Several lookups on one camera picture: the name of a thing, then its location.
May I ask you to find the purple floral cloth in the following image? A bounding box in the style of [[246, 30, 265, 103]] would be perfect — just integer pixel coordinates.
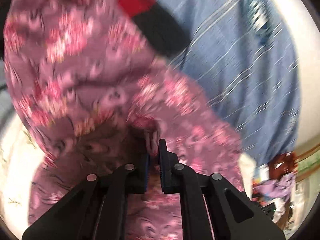
[[4, 0, 243, 239]]

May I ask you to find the dark red plastic bag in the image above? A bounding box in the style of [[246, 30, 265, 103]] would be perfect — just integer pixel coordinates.
[[268, 151, 298, 180]]

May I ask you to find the red black garment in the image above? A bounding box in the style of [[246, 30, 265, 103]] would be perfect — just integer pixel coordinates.
[[119, 0, 190, 57]]

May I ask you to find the blue plaid blanket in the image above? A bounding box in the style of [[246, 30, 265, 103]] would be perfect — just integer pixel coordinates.
[[157, 0, 300, 165]]

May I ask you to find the cream leaf-print pillow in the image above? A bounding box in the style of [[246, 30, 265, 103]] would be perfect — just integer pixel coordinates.
[[1, 114, 44, 239]]

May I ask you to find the lilac crumpled garment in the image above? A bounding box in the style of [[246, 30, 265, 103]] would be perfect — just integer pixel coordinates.
[[252, 172, 296, 202]]

